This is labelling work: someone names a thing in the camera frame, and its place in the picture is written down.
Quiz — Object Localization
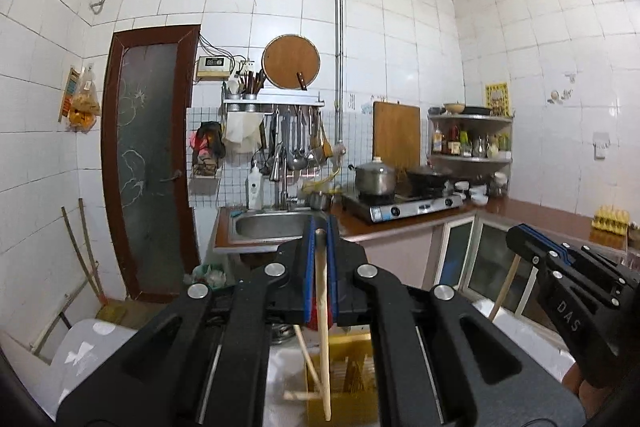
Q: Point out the yellow egg tray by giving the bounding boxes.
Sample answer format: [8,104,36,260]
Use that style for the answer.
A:
[591,205,630,236]

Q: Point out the corner wall shelf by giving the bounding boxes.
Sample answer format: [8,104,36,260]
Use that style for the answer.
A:
[427,103,514,165]

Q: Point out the black wok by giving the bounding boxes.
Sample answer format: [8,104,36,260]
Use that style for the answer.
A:
[406,165,449,193]

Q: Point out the yellow perforated utensil holder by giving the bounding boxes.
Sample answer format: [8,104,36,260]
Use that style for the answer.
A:
[305,333,380,426]

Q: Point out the white wall socket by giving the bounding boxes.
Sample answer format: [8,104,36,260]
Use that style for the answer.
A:
[592,131,611,160]

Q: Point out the white cloth on rack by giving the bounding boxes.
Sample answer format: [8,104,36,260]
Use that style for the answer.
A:
[224,112,264,154]

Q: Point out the dark wooden glass door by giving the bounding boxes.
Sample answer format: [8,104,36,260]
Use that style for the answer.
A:
[101,25,200,303]

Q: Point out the right human hand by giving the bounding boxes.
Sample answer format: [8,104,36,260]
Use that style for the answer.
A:
[562,363,612,419]

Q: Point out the wooden sticks against wall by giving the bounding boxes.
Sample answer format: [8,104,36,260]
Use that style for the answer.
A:
[61,198,108,307]

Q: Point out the steel cooking pot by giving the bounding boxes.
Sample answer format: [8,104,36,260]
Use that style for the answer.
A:
[348,156,397,197]

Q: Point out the steel utensil wall rack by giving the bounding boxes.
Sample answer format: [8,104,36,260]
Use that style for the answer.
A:
[221,89,328,182]

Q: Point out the beige electric meter box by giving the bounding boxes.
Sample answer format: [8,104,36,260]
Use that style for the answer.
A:
[195,55,235,81]

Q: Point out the kitchen counter cabinets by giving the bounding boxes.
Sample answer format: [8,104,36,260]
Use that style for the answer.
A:
[212,198,627,329]

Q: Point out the hanging plastic bag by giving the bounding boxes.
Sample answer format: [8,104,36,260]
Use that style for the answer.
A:
[67,64,101,133]

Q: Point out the rectangular wooden cutting board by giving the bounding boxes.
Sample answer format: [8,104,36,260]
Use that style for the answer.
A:
[372,102,421,170]

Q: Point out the grey polar bear tablecloth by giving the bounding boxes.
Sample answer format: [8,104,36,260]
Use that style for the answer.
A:
[55,297,585,426]

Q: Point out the steel sink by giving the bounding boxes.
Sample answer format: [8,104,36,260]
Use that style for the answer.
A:
[229,209,326,244]

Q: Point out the white soap bottle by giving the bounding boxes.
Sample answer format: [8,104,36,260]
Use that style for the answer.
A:
[246,161,264,210]

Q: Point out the steel gas stove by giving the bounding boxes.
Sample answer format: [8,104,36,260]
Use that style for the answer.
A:
[341,190,464,225]

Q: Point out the round wooden cutting board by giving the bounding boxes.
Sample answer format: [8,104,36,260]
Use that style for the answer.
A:
[262,34,321,91]

